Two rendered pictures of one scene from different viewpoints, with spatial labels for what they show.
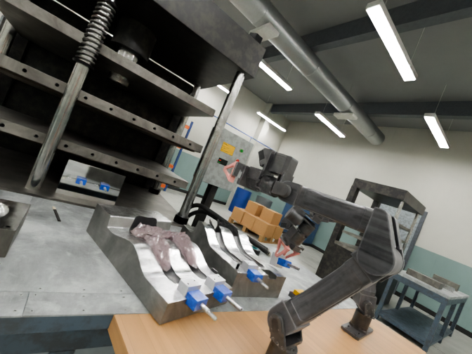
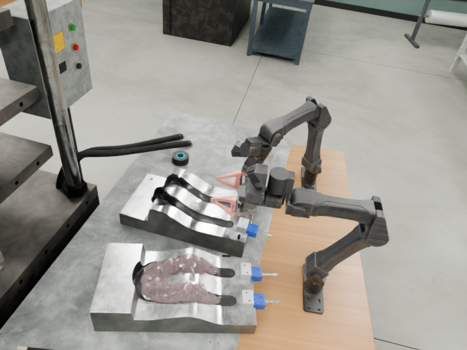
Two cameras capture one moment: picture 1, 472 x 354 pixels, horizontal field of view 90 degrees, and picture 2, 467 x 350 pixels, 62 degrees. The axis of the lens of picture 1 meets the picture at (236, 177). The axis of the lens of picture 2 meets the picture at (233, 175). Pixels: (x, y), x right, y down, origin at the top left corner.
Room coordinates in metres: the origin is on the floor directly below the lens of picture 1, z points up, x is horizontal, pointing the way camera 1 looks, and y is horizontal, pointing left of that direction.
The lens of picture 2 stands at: (0.19, 0.58, 1.98)
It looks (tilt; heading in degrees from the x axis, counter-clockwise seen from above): 40 degrees down; 315
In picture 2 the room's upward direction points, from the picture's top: 8 degrees clockwise
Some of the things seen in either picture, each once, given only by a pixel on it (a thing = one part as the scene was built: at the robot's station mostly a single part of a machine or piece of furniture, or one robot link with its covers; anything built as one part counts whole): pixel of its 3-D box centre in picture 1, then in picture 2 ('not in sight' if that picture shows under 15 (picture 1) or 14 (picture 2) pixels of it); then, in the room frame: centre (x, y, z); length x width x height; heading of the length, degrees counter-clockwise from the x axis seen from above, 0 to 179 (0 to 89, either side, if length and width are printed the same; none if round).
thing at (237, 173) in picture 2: not in sight; (230, 183); (0.83, -0.04, 1.20); 0.09 x 0.07 x 0.07; 43
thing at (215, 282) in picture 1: (224, 295); (258, 273); (0.69, -0.10, 0.86); 0.13 x 0.05 x 0.05; 52
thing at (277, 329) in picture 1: (286, 328); (317, 271); (0.55, -0.24, 0.90); 0.09 x 0.06 x 0.06; 133
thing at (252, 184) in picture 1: (256, 180); (252, 195); (0.75, -0.07, 1.20); 0.10 x 0.07 x 0.07; 133
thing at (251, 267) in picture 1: (256, 277); (254, 230); (0.82, -0.20, 0.89); 0.13 x 0.05 x 0.05; 35
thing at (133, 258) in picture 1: (157, 250); (178, 287); (0.80, 0.15, 0.86); 0.50 x 0.26 x 0.11; 52
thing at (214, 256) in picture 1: (227, 248); (191, 205); (1.08, -0.09, 0.87); 0.50 x 0.26 x 0.14; 35
